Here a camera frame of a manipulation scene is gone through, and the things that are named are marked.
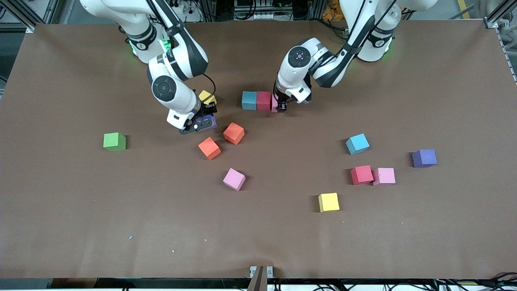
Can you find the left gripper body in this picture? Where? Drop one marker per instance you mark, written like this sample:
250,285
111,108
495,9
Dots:
280,98

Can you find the pink foam cube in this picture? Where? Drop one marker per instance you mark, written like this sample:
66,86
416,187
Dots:
384,176
275,104
234,179

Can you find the purple foam cube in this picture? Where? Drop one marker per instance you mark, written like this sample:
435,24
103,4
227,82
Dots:
424,158
210,120

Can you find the red foam cube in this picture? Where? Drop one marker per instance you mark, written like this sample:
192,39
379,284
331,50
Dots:
263,100
362,174

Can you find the teal foam cube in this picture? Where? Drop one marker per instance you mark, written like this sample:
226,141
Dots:
249,100

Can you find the orange foam cube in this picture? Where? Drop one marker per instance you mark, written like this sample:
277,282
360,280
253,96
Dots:
234,133
209,148

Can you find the yellow foam cube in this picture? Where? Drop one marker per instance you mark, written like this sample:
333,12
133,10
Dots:
328,202
207,97

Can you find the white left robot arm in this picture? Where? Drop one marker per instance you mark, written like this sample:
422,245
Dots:
288,74

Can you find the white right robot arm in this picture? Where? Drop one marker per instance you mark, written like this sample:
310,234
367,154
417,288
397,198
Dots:
177,99

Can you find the green foam cube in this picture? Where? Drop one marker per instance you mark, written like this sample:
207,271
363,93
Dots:
114,142

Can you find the light blue foam cube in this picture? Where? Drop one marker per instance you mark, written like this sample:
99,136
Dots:
357,144

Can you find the white power strip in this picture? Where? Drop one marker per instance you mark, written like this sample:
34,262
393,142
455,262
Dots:
266,16

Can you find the orange bundle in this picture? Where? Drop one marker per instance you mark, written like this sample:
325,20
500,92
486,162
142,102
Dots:
331,14

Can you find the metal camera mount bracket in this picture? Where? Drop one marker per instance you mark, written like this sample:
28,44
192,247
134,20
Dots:
260,275

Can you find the aluminium frame post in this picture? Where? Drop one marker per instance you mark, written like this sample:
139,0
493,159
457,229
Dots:
24,14
499,16

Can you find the aluminium table edge rail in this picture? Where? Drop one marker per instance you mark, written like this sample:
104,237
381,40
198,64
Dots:
507,52

